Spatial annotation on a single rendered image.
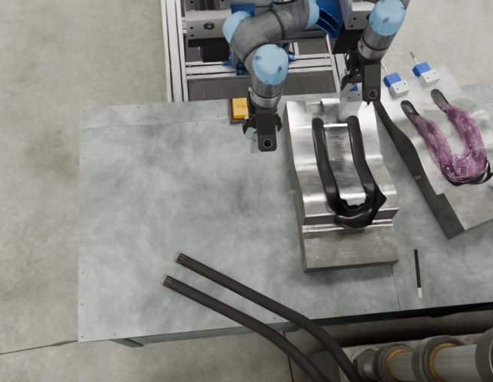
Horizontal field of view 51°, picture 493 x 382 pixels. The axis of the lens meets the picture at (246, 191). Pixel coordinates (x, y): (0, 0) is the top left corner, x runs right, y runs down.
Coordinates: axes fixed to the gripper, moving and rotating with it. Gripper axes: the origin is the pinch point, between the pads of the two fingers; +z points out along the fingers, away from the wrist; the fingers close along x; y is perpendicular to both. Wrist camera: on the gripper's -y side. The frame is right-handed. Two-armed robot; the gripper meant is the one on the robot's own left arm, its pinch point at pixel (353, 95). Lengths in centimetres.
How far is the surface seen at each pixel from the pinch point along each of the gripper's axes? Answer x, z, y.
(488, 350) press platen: 10, -59, -73
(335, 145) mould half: 6.2, 5.0, -13.0
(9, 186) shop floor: 132, 94, 17
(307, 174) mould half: 16.0, 3.7, -22.1
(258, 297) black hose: 33, 5, -55
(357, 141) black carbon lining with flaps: -0.7, 5.4, -12.1
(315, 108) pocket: 9.9, 7.1, 0.4
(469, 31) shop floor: -103, 92, 87
